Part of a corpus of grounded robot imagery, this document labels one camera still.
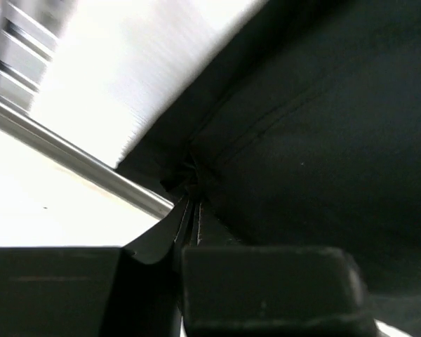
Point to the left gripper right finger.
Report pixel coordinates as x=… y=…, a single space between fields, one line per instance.
x=270 y=290

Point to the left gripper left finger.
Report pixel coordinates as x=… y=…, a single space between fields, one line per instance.
x=95 y=291

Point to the black trousers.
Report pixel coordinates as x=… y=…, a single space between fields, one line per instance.
x=306 y=129

